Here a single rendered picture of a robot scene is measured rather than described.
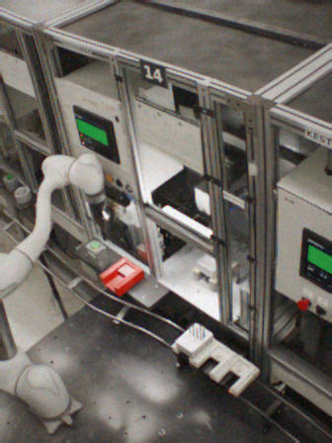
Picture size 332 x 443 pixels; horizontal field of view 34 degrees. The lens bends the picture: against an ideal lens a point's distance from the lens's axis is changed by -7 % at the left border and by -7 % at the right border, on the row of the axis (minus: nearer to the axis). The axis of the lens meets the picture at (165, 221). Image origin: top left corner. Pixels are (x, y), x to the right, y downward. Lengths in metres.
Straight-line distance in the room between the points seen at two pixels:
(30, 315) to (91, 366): 1.29
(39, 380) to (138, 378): 0.48
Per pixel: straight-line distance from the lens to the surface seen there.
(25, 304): 3.90
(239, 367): 2.26
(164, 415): 2.41
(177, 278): 2.55
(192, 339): 2.31
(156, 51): 1.91
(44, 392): 2.30
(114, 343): 2.66
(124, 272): 2.56
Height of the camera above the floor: 2.80
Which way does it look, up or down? 42 degrees down
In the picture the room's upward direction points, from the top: 9 degrees counter-clockwise
